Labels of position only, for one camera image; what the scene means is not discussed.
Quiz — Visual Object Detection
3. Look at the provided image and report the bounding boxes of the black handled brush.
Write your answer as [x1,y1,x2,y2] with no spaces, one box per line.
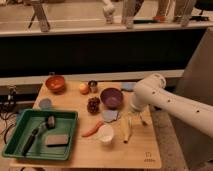
[21,115,55,156]

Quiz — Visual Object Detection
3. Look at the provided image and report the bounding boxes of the orange carrot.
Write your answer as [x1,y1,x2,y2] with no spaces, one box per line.
[81,121,104,137]

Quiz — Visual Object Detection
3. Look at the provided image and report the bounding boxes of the blue cloth near bowl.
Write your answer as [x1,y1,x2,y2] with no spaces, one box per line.
[102,110,118,123]

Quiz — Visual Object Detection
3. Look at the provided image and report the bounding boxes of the orange bowl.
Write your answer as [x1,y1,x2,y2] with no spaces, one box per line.
[45,75,65,93]

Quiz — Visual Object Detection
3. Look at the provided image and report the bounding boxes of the small metal cup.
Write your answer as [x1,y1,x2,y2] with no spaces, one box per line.
[88,80,98,93]

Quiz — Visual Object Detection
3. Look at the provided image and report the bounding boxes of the white plastic cup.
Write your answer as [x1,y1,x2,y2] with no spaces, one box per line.
[97,125,114,144]

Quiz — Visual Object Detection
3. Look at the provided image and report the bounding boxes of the purple bowl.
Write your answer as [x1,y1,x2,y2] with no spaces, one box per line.
[100,88,123,109]

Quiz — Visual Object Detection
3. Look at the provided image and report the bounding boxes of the yellow banana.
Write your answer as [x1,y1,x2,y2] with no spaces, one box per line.
[121,116,132,143]

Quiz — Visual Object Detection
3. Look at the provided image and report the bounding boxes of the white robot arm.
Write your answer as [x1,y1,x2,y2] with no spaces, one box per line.
[130,73,213,138]

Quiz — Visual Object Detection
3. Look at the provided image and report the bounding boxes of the black cables at left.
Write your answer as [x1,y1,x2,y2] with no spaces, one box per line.
[0,85,18,144]

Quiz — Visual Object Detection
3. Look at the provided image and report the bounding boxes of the orange fruit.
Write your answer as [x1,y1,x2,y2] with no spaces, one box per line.
[79,83,89,95]

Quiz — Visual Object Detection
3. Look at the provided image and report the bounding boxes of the brown pine cone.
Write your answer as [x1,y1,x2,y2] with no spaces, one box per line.
[87,97,100,114]

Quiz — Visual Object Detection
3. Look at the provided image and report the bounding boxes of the grey sponge block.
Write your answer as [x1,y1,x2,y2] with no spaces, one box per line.
[45,134,69,146]

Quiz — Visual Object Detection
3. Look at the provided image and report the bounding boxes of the blue cloth at back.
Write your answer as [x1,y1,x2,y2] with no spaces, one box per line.
[121,82,135,92]

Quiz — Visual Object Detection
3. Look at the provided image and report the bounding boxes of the green plastic tray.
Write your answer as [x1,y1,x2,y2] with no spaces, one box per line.
[2,109,78,161]

